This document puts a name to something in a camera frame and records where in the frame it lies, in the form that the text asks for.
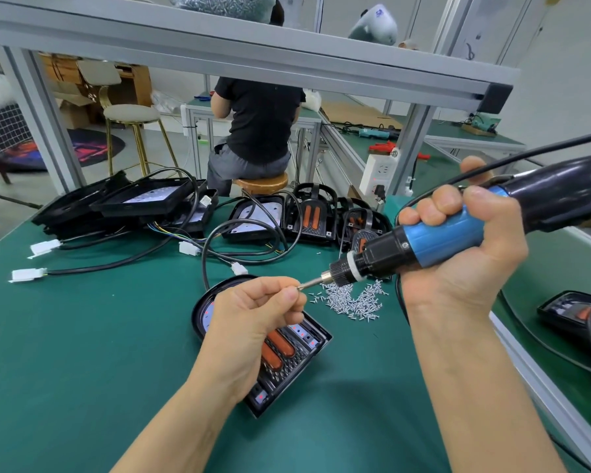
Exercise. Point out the brown wooden cabinet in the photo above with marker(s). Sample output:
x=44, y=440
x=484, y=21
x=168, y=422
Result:
x=138, y=79

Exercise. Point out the colourful round rug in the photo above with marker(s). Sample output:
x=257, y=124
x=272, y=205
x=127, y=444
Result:
x=84, y=150

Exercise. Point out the white power strip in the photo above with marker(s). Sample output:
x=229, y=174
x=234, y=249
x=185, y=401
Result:
x=377, y=174

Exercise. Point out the round brown wooden stool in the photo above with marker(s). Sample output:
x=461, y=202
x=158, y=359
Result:
x=266, y=182

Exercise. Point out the black checked cloth table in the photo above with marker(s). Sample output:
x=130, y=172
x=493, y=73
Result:
x=2, y=133

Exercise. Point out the white handheld device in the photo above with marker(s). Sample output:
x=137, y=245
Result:
x=374, y=24

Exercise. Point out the red tool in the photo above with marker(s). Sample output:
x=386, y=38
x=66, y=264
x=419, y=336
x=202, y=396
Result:
x=384, y=149

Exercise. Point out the round beige stool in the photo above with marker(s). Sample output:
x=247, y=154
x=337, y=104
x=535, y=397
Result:
x=130, y=113

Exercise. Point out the heap of small silver screws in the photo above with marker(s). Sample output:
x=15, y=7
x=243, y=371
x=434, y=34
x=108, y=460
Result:
x=353, y=300

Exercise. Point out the clear bag of screws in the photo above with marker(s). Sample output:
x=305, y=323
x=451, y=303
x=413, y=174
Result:
x=227, y=5

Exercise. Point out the stack of unassembled lamp housings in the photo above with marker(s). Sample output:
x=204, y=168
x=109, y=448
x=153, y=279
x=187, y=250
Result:
x=128, y=202

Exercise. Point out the teal hand tool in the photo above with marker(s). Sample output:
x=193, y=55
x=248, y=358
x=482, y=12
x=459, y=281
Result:
x=379, y=133

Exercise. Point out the blue black electric screwdriver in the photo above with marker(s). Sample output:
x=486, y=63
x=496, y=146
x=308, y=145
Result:
x=552, y=197

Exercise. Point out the white crumpled bag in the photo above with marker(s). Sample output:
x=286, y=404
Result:
x=312, y=100

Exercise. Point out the green workbench white legs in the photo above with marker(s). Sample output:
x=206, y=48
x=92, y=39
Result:
x=473, y=138

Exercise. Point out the aluminium shelf frame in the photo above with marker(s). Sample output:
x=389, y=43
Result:
x=276, y=49

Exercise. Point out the person's left hand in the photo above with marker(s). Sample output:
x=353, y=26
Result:
x=241, y=335

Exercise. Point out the person's right hand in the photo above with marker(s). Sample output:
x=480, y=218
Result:
x=468, y=266

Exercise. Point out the small green workbench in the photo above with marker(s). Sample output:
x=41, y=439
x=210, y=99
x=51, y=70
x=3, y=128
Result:
x=202, y=111

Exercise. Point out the black cover orange strips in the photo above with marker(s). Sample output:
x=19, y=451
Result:
x=278, y=347
x=360, y=231
x=313, y=216

